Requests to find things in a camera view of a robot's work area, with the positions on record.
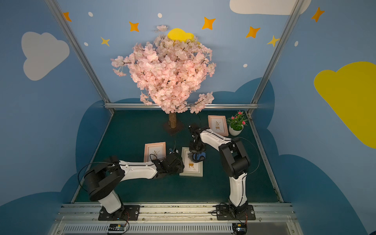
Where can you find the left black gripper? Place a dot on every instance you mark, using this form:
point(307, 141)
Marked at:
point(177, 161)

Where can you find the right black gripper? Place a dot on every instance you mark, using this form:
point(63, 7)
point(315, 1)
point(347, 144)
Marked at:
point(197, 150)

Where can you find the blue and grey cloth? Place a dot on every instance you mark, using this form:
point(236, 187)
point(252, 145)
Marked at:
point(197, 157)

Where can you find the green picture frame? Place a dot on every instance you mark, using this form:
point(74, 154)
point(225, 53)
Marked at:
point(191, 169)

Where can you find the pink picture frame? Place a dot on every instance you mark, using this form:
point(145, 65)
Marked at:
point(218, 124)
point(154, 151)

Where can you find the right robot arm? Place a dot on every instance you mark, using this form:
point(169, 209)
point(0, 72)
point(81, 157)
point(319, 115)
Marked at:
point(234, 159)

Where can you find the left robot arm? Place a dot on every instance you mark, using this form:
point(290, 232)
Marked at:
point(102, 179)

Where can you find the white pot with flowers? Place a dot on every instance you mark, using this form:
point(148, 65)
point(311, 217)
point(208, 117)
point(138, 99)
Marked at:
point(237, 123)

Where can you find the pink blossom artificial tree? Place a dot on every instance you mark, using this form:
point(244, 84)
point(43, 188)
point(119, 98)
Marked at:
point(168, 71)

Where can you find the left controller board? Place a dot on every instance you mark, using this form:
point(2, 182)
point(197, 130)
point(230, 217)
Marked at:
point(116, 229)

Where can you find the controller board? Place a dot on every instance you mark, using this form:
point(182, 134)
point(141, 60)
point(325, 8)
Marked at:
point(239, 229)
point(116, 229)

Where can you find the right controller board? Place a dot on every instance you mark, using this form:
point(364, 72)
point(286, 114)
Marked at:
point(239, 229)

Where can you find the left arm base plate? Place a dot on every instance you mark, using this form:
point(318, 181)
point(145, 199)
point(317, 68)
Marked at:
point(129, 212)

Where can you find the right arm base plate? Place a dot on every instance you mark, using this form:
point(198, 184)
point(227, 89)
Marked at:
point(226, 212)

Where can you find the aluminium front rail assembly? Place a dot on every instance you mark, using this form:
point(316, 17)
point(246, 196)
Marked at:
point(177, 219)

